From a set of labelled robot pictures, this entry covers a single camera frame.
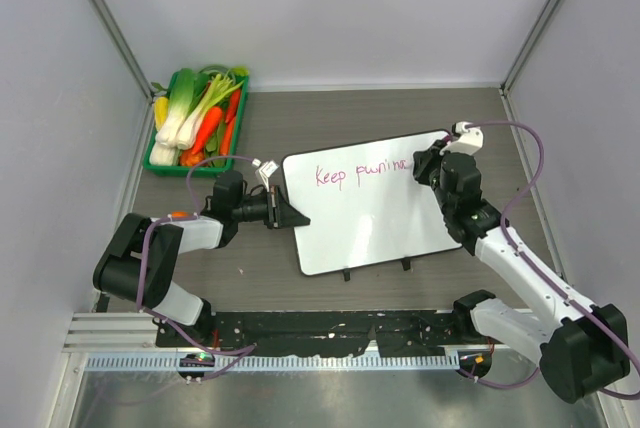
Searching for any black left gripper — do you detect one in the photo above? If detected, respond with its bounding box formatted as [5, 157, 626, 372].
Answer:
[233, 186, 309, 230]

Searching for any white whiteboard with black frame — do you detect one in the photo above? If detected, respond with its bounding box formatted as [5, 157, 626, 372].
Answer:
[282, 130, 460, 276]

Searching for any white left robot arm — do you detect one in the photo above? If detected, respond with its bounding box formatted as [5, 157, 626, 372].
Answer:
[93, 170, 311, 347]

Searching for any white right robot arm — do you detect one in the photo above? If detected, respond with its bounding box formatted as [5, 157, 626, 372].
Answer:
[413, 140, 639, 403]

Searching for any orange toy tangerine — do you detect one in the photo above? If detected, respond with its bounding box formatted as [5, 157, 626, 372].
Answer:
[168, 211, 192, 220]

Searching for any orange toy fruit in tray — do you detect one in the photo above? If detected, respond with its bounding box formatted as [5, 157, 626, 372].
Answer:
[179, 150, 206, 167]

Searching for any green plastic tray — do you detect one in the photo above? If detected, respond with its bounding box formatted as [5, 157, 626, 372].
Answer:
[142, 65, 249, 178]

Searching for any orange toy carrot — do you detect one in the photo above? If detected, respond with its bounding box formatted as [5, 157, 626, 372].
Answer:
[192, 106, 224, 153]

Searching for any red toy chili pepper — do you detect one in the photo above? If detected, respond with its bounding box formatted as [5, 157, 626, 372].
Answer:
[225, 88, 242, 124]

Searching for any white green toy leek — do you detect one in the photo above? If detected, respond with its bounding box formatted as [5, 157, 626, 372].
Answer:
[175, 74, 243, 150]

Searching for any white green toy bok choy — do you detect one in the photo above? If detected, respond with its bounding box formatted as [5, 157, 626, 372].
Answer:
[155, 68, 195, 148]

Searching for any yellow toy corn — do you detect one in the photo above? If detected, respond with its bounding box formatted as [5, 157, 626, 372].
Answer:
[153, 96, 169, 132]

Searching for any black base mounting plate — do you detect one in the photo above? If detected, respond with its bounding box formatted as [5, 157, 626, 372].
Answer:
[153, 310, 499, 358]

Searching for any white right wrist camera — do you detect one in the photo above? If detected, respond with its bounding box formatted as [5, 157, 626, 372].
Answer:
[440, 121, 484, 155]

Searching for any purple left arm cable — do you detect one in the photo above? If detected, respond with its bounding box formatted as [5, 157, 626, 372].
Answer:
[137, 153, 261, 384]

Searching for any white slotted cable duct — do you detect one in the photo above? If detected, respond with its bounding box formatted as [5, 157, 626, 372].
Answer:
[85, 352, 459, 372]

